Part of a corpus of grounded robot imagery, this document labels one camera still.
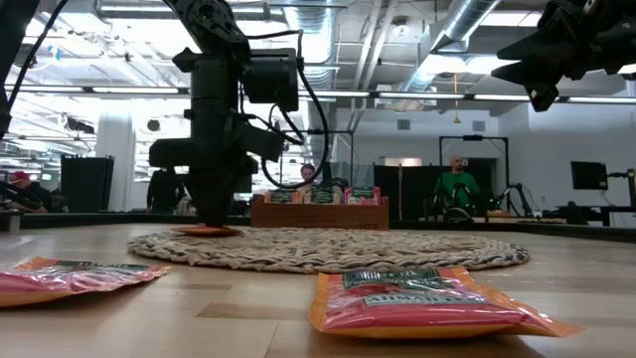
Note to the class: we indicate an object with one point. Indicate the black wall monitor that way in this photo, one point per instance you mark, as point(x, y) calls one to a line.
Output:
point(588, 175)

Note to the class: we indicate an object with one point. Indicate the black aluminium table frame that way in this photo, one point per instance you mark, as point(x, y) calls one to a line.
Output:
point(99, 219)

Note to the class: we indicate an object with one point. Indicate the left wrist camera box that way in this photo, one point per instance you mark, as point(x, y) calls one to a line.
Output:
point(263, 144)

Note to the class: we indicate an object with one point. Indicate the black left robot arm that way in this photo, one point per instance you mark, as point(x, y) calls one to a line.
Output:
point(213, 89)

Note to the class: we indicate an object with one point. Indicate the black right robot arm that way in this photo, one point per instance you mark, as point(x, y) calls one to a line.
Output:
point(626, 35)

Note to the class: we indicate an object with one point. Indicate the person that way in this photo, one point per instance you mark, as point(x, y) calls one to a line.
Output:
point(27, 196)
point(164, 191)
point(308, 174)
point(454, 186)

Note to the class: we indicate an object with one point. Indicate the wooden compartment tray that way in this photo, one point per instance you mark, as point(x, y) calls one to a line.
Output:
point(318, 218)

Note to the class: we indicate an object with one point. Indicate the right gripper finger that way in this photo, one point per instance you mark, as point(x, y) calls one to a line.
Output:
point(539, 47)
point(531, 72)

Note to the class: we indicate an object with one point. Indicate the black partition panel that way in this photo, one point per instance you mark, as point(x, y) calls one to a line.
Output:
point(407, 191)
point(87, 184)

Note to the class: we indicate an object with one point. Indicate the round woven placemat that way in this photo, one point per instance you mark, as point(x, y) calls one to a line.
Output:
point(323, 256)

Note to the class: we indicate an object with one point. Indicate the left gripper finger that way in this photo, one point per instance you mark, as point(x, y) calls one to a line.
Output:
point(213, 199)

